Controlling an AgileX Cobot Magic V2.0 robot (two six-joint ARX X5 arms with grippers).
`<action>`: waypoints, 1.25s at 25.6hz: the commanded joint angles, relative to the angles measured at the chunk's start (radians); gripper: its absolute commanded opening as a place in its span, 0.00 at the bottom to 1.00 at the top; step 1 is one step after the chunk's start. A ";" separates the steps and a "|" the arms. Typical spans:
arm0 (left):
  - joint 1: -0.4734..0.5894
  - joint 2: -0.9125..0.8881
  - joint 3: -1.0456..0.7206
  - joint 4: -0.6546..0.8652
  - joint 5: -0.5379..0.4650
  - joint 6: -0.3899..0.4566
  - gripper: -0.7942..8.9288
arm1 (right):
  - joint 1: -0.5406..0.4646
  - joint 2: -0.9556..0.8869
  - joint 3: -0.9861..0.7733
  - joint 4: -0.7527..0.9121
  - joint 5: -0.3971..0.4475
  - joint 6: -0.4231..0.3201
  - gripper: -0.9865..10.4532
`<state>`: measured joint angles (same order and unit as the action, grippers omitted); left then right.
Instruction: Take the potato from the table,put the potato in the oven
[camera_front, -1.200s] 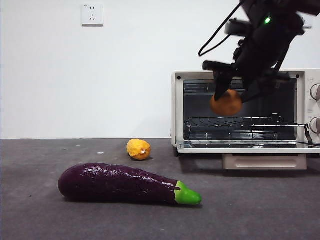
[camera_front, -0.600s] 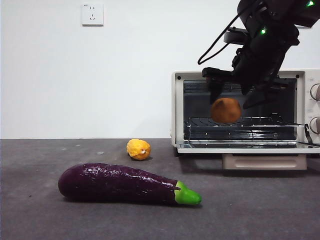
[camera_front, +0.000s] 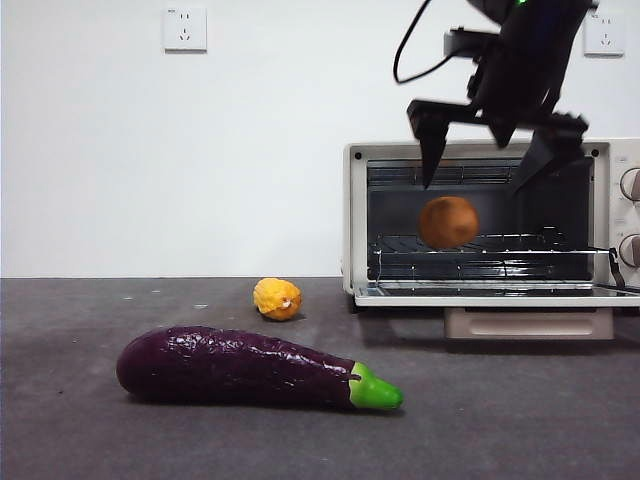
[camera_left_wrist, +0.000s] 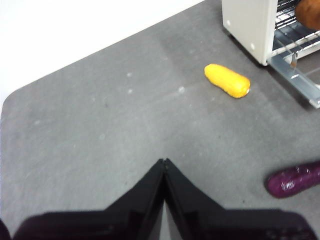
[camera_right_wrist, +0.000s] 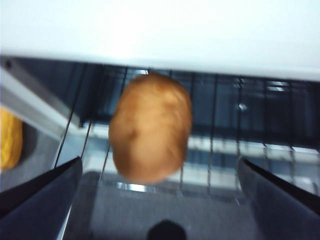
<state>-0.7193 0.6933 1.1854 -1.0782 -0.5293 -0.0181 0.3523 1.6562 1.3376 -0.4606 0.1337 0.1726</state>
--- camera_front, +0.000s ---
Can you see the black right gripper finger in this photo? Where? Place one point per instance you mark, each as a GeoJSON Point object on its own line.
{"type": "Point", "coordinates": [555, 145]}
{"type": "Point", "coordinates": [432, 130]}

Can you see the brown potato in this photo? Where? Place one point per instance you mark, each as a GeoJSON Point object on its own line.
{"type": "Point", "coordinates": [447, 222]}

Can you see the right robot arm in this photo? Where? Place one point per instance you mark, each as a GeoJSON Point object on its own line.
{"type": "Point", "coordinates": [530, 60]}

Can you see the round white oven knob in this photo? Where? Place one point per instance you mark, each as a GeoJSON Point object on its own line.
{"type": "Point", "coordinates": [630, 251]}
{"type": "Point", "coordinates": [631, 185]}

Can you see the white toaster oven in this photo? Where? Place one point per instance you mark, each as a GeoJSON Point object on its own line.
{"type": "Point", "coordinates": [352, 215]}

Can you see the yellow toy corn cob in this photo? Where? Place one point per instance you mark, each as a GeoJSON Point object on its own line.
{"type": "Point", "coordinates": [274, 299]}

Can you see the purple toy eggplant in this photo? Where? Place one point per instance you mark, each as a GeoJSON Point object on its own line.
{"type": "Point", "coordinates": [225, 369]}

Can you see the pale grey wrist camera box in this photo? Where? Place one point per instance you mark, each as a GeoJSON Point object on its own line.
{"type": "Point", "coordinates": [465, 44]}

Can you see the white wall socket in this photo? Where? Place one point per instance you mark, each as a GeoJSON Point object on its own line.
{"type": "Point", "coordinates": [607, 42]}
{"type": "Point", "coordinates": [185, 29]}

